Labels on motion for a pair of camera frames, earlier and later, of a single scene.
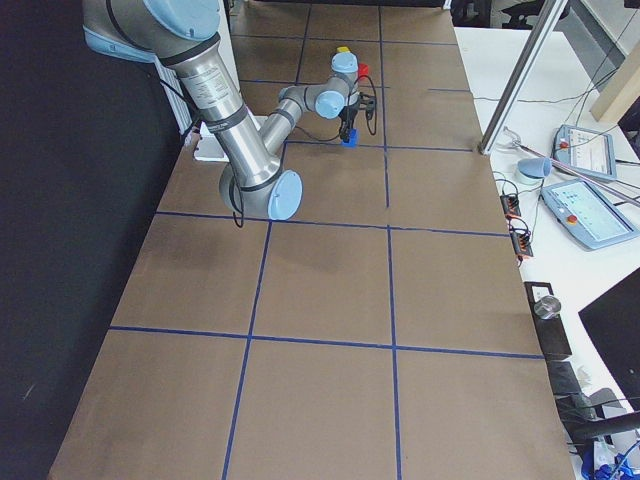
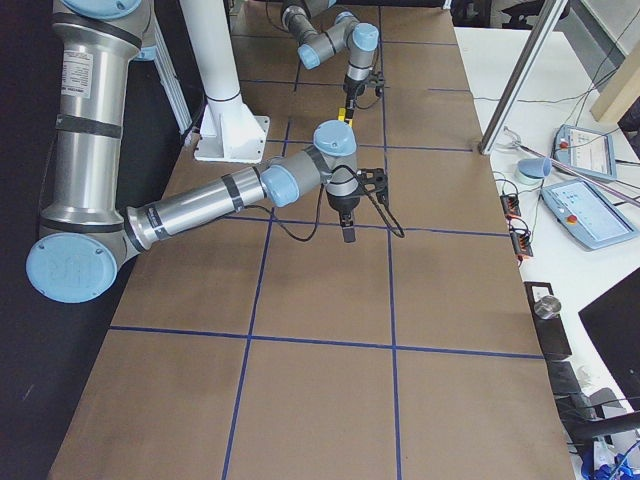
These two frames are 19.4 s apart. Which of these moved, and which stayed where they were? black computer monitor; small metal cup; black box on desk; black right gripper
Moved: black right gripper
Stayed: black computer monitor; small metal cup; black box on desk
